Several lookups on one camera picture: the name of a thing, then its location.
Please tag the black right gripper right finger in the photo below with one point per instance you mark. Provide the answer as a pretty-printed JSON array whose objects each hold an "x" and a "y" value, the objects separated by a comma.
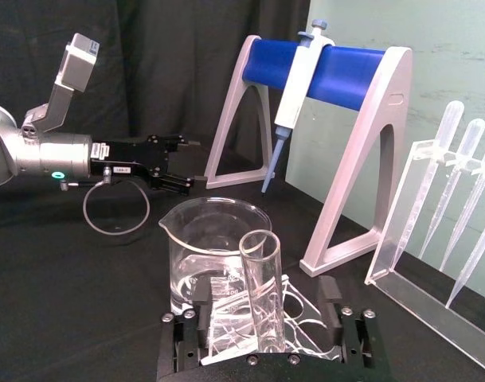
[{"x": 329, "y": 310}]

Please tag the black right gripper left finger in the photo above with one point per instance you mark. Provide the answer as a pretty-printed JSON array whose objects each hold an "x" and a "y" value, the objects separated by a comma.
[{"x": 202, "y": 314}]

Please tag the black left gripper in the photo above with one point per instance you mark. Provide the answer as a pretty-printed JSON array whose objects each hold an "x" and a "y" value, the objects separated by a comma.
[{"x": 130, "y": 159}]

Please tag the clear glass beaker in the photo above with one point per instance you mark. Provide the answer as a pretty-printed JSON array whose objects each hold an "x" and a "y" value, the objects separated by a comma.
[{"x": 202, "y": 258}]

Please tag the clear glass test tube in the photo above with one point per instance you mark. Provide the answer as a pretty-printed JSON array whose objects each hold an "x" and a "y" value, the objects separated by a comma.
[{"x": 266, "y": 310}]

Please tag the clear acrylic dropper rack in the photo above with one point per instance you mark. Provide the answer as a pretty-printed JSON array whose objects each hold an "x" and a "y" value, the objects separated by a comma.
[{"x": 409, "y": 294}]

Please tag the black curtain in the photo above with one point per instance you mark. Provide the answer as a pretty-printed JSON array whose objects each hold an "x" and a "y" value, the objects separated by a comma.
[{"x": 146, "y": 59}]

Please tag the black table cloth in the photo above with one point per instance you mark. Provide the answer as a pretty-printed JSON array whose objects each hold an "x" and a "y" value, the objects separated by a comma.
[{"x": 67, "y": 298}]

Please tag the white and blue pipette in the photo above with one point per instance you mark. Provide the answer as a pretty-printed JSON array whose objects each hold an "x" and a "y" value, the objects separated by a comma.
[{"x": 296, "y": 91}]

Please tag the clear plastic transfer pipette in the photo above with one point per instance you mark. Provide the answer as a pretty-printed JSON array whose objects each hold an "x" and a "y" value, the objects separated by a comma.
[
  {"x": 425, "y": 191},
  {"x": 475, "y": 199},
  {"x": 475, "y": 258},
  {"x": 451, "y": 191}
]

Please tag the grey pipette stand, blue bar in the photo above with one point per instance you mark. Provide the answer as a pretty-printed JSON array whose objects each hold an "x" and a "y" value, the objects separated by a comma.
[{"x": 345, "y": 75}]

